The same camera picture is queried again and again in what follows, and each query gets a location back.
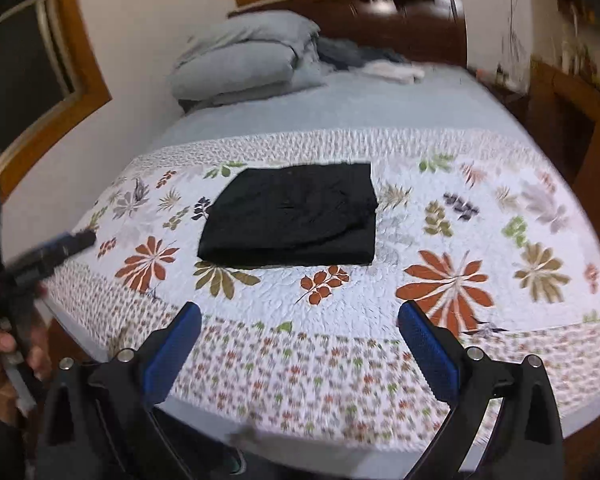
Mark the wooden cabinet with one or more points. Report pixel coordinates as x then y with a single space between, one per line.
565 110

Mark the black pants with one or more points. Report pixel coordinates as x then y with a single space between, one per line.
290 215

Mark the white cloth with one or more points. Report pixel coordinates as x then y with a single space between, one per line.
395 72

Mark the large wooden window frame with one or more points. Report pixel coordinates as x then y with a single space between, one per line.
55 107

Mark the wooden bookshelf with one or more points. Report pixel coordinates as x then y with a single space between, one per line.
580 50

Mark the light blue bed sheet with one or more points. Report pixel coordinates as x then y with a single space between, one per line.
355 105

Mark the floral quilt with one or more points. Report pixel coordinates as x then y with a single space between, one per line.
355 285

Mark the dark clothes pile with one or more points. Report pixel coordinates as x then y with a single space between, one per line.
345 55

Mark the grey pillow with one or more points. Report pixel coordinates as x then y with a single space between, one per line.
230 72

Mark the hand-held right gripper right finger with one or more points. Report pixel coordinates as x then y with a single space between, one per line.
430 350

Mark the grey folded duvet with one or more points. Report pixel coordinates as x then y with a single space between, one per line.
275 27

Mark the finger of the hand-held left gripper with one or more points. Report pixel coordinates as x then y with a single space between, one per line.
65 247

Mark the dark wooden headboard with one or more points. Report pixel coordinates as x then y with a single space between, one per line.
370 20

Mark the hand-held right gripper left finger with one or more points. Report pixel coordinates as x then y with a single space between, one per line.
172 355

